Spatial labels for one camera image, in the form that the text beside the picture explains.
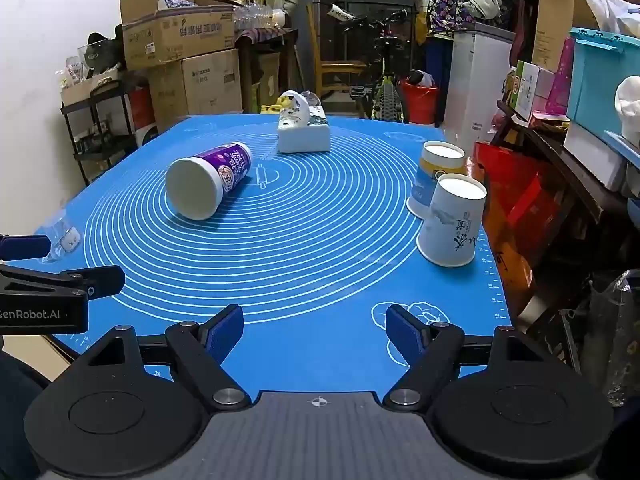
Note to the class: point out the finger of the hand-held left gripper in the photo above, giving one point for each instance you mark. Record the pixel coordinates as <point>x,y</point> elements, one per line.
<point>25,246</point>
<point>97,280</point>

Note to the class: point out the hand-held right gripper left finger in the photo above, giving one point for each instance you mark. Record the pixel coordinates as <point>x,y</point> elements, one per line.
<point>226,332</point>

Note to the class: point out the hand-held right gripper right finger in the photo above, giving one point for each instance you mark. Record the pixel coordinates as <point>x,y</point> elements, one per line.
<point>404,334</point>

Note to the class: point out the purple and white cup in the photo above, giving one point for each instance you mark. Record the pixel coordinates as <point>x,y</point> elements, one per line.
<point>225,172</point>

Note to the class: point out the white cup tree print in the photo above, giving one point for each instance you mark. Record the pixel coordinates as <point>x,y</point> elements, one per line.
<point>450,230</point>

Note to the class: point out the white cup yellow blue print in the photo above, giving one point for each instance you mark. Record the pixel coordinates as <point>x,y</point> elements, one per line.
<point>426,175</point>

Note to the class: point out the clear plastic wrapper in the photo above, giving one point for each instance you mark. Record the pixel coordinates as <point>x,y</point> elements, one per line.
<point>65,240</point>

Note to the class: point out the blue silicone baking mat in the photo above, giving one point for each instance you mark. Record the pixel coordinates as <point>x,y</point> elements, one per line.
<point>300,260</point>

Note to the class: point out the orange bag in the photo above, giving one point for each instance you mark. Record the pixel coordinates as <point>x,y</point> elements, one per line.
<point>507,265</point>

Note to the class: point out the black metal shelf rack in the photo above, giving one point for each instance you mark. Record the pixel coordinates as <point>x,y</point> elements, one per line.
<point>100,125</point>

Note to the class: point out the small cardboard box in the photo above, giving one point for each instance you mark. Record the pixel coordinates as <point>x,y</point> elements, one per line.
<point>82,87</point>

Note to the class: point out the red gift bag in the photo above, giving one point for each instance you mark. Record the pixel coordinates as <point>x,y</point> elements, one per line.
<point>515,180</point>

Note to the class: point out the tall cardboard box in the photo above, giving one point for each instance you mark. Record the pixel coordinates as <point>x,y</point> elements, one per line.
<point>166,95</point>

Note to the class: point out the black bag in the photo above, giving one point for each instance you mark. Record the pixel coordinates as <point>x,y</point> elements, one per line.
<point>102,52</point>

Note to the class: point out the white tissue box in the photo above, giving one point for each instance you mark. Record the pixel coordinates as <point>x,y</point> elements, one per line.
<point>302,136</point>

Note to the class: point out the clear plastic bag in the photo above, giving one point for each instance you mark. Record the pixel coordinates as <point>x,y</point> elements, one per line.
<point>617,335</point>

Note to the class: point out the dark wooden shelf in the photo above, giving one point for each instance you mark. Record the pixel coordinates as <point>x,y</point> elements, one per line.
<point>565,175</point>

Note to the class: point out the yellow toy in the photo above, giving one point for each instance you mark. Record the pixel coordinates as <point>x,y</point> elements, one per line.
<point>270,108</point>

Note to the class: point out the large closed cardboard box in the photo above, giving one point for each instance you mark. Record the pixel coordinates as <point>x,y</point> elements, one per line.
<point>212,82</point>

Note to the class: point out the red bucket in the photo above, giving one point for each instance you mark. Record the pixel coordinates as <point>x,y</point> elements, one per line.
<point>421,102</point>

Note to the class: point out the bicycle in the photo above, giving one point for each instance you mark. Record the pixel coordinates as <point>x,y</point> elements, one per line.
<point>385,85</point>

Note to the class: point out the open cardboard box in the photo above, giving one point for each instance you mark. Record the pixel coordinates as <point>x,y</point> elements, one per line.
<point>170,40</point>

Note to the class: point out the white chest freezer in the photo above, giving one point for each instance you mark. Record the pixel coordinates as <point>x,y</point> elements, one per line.
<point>475,80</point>

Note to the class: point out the wooden chair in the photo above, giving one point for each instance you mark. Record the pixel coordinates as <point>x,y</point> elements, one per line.
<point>335,67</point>

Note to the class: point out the green and white carton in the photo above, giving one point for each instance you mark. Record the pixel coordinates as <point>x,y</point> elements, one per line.
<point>527,87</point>

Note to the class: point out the dark wooden table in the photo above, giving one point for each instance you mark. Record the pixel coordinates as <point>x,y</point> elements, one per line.
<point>270,60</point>

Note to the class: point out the pink box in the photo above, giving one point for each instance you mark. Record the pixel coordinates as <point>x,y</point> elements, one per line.
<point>562,80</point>

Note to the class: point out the pile of clear plastic bottles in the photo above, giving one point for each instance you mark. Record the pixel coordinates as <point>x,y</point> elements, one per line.
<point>257,15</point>

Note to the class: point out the light blue storage box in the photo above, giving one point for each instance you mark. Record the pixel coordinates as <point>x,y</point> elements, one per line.
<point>597,80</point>

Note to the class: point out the white lumpy bag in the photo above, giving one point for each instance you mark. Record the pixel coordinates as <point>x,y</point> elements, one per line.
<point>629,105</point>

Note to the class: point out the floral fabric bag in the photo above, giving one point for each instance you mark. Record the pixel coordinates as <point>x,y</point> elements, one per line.
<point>450,5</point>

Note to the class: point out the brown cardboard box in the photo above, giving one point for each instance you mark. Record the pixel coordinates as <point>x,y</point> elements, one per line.
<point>555,20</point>

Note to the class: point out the white plastic bag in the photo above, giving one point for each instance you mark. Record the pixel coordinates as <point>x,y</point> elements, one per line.
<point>607,5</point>

